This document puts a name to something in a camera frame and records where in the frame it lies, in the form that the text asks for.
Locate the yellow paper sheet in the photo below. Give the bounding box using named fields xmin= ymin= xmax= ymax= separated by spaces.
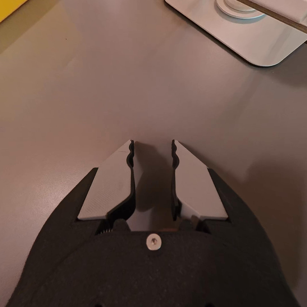
xmin=0 ymin=0 xmax=23 ymax=23

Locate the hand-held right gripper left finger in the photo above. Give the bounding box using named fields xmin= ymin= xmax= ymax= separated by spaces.
xmin=77 ymin=139 xmax=137 ymax=223

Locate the white stand base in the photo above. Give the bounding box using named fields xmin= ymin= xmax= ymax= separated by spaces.
xmin=164 ymin=0 xmax=307 ymax=67

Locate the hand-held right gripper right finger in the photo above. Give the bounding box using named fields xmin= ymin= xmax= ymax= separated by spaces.
xmin=171 ymin=140 xmax=228 ymax=221

